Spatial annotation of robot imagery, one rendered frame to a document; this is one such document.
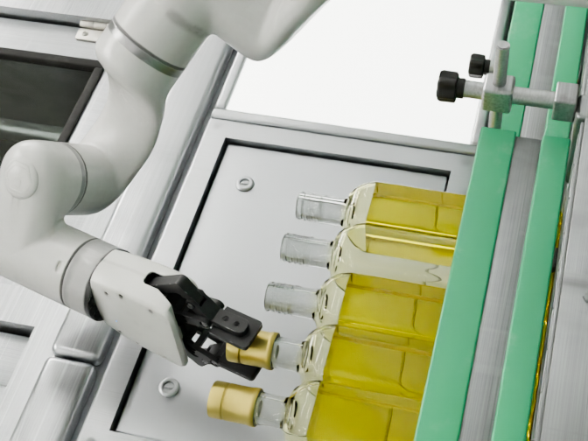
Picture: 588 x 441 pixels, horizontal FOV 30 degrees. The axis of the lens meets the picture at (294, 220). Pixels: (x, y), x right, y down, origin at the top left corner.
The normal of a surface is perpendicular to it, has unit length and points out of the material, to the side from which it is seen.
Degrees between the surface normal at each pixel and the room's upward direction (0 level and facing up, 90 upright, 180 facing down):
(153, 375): 90
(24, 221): 94
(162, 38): 110
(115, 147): 80
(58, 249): 87
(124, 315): 75
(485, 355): 90
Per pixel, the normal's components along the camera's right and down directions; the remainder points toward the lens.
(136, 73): 0.12, 0.40
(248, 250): -0.07, -0.61
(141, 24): -0.32, 0.07
